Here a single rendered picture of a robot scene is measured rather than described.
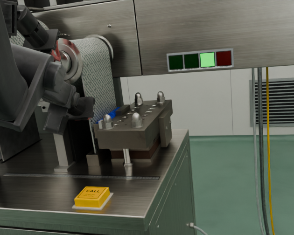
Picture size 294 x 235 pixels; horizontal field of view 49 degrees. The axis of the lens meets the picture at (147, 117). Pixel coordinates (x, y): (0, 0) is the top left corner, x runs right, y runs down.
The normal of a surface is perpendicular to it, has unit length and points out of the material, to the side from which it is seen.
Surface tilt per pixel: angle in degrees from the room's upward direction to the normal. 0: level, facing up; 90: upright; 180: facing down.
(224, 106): 90
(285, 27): 90
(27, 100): 53
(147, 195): 0
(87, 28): 90
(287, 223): 0
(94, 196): 0
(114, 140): 90
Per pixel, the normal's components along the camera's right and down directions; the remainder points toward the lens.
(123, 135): -0.27, 0.29
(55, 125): 0.12, -0.05
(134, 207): -0.11, -0.96
